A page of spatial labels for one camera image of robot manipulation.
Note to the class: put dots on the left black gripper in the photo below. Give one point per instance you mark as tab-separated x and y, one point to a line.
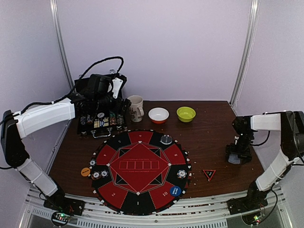
116	108

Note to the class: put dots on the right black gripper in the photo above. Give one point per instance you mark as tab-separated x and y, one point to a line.
238	150

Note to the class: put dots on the grey card deck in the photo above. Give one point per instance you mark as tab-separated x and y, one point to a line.
234	159

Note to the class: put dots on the poker chip stack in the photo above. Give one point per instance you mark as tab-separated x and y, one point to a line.
104	174
92	162
95	175

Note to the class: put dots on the clear dealer button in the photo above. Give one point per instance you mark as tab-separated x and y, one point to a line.
166	139

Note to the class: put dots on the stack of poker chips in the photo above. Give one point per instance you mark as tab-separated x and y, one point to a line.
181	174

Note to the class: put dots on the orange big blind button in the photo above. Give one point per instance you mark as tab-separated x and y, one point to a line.
85	172

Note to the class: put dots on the blue small blind button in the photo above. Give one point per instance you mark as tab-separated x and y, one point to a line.
175	191

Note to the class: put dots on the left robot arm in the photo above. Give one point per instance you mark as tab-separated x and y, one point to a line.
34	118

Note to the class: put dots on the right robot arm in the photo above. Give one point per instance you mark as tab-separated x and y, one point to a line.
285	151

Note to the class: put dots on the white dealer chip in case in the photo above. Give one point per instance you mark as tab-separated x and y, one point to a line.
100	115

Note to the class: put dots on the black poker chip case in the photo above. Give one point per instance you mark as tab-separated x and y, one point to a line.
103	110

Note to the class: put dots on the white floral ceramic mug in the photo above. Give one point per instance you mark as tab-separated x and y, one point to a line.
136	108

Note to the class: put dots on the black red triangular marker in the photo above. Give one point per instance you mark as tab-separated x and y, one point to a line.
209	174

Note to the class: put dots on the white orange bowl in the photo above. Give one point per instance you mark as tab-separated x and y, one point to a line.
158	115

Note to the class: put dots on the lime green bowl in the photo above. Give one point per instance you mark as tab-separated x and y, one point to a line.
185	114

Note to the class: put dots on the round red black poker mat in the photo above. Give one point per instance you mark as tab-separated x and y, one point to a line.
141	172

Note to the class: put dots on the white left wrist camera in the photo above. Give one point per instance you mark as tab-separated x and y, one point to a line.
118	83

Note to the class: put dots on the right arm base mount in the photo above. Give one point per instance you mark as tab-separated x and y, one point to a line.
245	204

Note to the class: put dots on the aluminium front rail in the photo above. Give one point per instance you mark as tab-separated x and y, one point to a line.
201	212

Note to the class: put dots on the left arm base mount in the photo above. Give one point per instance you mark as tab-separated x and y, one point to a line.
66	205

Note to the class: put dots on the left aluminium frame post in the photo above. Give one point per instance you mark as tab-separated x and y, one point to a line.
63	56

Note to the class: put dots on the aluminium frame post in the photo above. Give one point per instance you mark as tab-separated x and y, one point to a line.
244	63
63	56

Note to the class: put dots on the right aluminium frame post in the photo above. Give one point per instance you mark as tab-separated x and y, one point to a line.
244	63

